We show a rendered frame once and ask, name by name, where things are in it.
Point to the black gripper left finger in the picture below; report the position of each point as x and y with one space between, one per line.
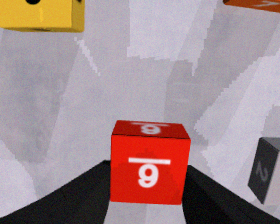
83 200

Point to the yellow block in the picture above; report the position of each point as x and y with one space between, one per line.
42 15

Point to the red number block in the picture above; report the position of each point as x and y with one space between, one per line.
148 162

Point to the grey block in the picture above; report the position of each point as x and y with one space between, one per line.
264 179

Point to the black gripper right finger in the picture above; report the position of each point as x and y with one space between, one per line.
204 201

